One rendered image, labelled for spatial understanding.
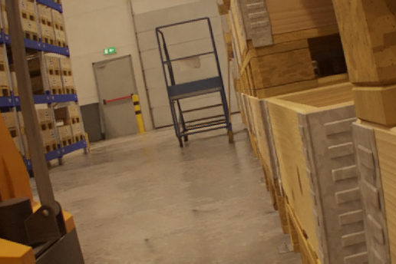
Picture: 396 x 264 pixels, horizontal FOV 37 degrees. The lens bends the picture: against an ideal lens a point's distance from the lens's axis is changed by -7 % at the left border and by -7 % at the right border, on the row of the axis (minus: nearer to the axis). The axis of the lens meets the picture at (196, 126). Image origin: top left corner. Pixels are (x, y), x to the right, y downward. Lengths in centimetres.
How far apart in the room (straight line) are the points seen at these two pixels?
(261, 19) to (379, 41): 122
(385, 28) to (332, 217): 35
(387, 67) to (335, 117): 31
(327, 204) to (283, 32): 94
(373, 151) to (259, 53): 117
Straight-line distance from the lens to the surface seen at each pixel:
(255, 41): 153
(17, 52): 202
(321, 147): 63
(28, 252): 185
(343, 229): 65
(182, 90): 884
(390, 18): 33
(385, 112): 33
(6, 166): 229
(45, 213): 200
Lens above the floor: 65
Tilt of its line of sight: 3 degrees down
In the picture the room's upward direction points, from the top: 11 degrees counter-clockwise
